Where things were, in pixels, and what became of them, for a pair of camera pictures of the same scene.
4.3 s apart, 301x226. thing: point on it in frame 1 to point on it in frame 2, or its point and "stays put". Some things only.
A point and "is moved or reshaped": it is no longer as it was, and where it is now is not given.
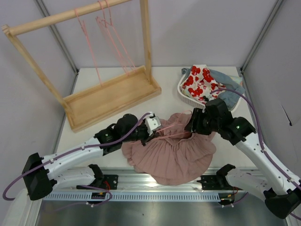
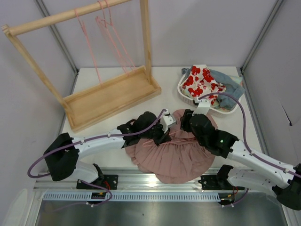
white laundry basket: [191, 99] stays put
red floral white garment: [201, 82] stays put
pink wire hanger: [181, 118] is moved or reshaped
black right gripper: [194, 121] to [186, 120]
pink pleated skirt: [174, 156] is moved or reshaped
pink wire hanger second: [82, 23] stays put
